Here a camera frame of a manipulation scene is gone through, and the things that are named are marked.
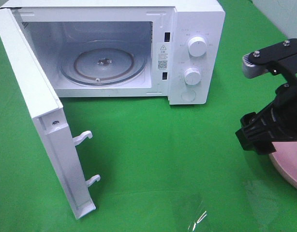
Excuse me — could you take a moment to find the pink speckled plate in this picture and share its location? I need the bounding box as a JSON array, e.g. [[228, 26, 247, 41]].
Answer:
[[269, 142, 297, 189]]

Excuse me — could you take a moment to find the glass microwave turntable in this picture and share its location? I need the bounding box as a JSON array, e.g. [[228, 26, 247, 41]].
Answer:
[[60, 40, 151, 86]]

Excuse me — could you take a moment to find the white lower microwave knob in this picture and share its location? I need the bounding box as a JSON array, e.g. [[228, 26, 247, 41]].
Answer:
[[184, 68, 202, 86]]

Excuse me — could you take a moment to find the white upper microwave knob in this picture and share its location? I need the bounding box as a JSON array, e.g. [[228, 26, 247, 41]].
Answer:
[[188, 36, 207, 57]]

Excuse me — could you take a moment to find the white microwave oven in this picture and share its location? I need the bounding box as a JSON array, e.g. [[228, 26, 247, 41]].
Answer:
[[0, 0, 225, 105]]

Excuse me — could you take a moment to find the white microwave knob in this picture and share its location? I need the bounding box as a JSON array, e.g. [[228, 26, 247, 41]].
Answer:
[[188, 36, 207, 57], [184, 68, 202, 86]]

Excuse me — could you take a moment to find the white partition panel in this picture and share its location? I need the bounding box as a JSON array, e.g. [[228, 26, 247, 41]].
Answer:
[[248, 0, 297, 53]]

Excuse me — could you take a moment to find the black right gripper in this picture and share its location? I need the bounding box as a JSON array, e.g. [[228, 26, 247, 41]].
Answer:
[[235, 97, 297, 155]]

